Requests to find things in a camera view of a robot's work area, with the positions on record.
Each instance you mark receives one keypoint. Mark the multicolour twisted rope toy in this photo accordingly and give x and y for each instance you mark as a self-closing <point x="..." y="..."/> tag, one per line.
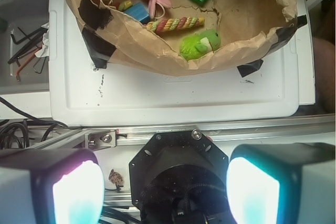
<point x="163" y="25"/>

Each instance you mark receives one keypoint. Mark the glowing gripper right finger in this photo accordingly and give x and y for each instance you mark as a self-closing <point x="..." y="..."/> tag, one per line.
<point x="282" y="183"/>

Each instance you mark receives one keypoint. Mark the aluminium frame rail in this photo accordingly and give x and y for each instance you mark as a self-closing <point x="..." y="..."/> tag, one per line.
<point x="294" y="128"/>

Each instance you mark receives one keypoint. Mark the brown paper bag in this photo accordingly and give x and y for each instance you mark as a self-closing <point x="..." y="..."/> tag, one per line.
<point x="184" y="37"/>

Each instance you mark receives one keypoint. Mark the black hex key set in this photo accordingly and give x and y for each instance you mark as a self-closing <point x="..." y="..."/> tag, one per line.
<point x="29" y="44"/>

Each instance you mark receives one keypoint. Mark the blue wooden block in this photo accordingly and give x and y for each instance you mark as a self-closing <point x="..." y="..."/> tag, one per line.
<point x="139" y="13"/>

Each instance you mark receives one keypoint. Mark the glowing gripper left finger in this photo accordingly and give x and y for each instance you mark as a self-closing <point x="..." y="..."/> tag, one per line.
<point x="51" y="186"/>

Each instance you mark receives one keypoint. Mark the orange hex key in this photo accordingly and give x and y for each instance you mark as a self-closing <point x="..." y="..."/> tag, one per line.
<point x="21" y="67"/>

